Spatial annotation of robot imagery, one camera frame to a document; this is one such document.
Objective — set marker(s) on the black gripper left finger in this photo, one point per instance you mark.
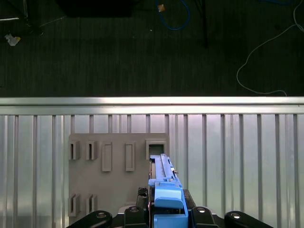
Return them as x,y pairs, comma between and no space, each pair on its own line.
133,218

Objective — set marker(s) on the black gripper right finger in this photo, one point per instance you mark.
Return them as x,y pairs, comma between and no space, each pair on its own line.
202,218

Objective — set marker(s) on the hard disk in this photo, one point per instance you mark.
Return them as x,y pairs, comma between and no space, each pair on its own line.
166,194

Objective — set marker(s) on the grey parts rack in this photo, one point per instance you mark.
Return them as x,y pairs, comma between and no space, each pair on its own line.
114,185

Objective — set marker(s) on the black pole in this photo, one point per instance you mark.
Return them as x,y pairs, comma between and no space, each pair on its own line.
204,23

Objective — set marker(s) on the black box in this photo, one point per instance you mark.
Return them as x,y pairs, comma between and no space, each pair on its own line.
95,7

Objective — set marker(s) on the crumpled white paper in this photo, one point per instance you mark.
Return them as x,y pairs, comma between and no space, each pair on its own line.
12,40

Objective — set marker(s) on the metal chair base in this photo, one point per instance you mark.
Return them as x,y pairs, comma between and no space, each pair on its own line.
25,12

